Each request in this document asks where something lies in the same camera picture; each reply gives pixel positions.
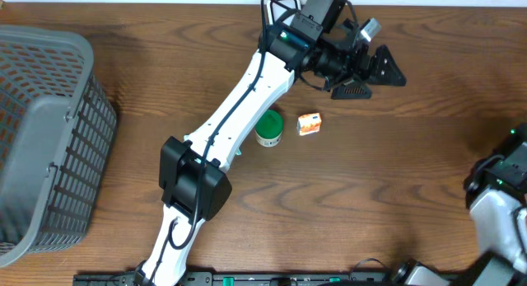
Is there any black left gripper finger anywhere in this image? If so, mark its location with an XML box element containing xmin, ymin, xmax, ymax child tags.
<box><xmin>367</xmin><ymin>45</ymin><xmax>407</xmax><ymax>87</ymax></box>
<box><xmin>331</xmin><ymin>82</ymin><xmax>372</xmax><ymax>100</ymax></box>

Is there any small orange juice carton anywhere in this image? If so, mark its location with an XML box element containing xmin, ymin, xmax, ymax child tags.
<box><xmin>297</xmin><ymin>113</ymin><xmax>322</xmax><ymax>136</ymax></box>

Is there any green lid jar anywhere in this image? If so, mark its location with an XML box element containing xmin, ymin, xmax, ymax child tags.
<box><xmin>254</xmin><ymin>110</ymin><xmax>283</xmax><ymax>148</ymax></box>

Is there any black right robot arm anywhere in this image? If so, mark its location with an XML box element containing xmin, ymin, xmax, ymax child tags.
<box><xmin>389</xmin><ymin>123</ymin><xmax>526</xmax><ymax>285</ymax></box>

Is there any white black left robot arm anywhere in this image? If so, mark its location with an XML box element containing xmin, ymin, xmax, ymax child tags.
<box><xmin>134</xmin><ymin>0</ymin><xmax>407</xmax><ymax>285</ymax></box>

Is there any white barcode scanner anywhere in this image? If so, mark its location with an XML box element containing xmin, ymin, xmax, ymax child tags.
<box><xmin>265</xmin><ymin>0</ymin><xmax>301</xmax><ymax>25</ymax></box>

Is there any grey plastic mesh basket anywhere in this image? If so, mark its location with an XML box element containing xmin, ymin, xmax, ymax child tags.
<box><xmin>1</xmin><ymin>26</ymin><xmax>117</xmax><ymax>266</ymax></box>

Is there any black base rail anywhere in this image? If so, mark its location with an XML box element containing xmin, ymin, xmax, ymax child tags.
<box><xmin>72</xmin><ymin>271</ymin><xmax>389</xmax><ymax>286</ymax></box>

